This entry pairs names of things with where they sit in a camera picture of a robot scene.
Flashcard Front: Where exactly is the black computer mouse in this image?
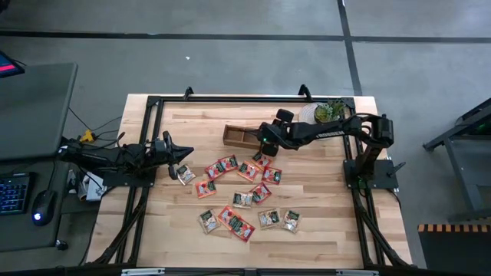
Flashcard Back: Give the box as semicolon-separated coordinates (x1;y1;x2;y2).
31;189;58;227

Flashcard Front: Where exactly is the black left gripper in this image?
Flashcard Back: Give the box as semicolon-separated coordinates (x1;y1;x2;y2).
147;131;195;181

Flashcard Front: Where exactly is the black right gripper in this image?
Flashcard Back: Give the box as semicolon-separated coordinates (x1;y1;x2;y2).
259;108;304;158

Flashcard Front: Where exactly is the thin black floor cable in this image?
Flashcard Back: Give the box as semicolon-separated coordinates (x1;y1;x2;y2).
68;107;124;133

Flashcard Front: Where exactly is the black crate with orange stripes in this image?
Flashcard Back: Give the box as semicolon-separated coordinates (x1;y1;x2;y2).
417;223;491;276

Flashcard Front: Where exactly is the small potted plant on plate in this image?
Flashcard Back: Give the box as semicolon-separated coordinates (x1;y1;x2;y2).
298;102;343;141

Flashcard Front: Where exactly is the potted succulent plant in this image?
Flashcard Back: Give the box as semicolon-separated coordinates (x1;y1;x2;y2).
313;99;346;124

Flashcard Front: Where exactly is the dark grey desk top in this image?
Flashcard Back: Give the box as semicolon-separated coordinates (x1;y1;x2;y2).
0;159;74;253

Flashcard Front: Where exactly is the grey metal table frame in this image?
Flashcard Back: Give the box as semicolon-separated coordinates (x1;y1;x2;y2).
423;97;491;222

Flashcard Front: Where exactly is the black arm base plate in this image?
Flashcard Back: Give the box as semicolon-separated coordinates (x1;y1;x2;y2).
102;157;158;189
343;159;407;190

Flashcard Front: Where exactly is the light grey desk top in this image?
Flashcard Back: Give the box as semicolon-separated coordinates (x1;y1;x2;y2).
0;62;79;161

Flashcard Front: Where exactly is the red tea packet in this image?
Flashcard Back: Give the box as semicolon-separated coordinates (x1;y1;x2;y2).
249;182;273;205
204;162;226;180
229;216;256;243
218;154;239;173
261;166;283;186

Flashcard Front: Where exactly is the yellow power plug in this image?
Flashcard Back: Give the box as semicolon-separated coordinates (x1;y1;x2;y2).
79;129;97;145

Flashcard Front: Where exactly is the wooden three-slot organizer box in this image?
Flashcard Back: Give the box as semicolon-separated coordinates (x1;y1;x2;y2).
222;124;266;150

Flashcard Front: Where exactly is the black aluminium table frame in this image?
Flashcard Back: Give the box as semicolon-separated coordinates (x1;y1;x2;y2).
86;94;414;276

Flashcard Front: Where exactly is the beige tea packet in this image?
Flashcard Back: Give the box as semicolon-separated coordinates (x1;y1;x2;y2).
197;209;221;235
176;164;197;186
280;209;302;234
257;208;282;230
232;191;254;209

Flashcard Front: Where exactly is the white cardboard box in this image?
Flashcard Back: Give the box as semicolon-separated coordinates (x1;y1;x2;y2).
76;170;107;203

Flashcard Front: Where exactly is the silver metal bracket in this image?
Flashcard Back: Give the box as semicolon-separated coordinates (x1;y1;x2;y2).
335;269;380;276
120;268;166;276

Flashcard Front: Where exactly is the backlit black keyboard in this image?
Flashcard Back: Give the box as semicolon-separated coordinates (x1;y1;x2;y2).
0;172;34;215

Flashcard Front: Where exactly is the orange tea packet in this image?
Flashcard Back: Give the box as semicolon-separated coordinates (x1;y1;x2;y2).
194;179;218;199
251;152;272;172
236;160;261;182
216;205;241;230

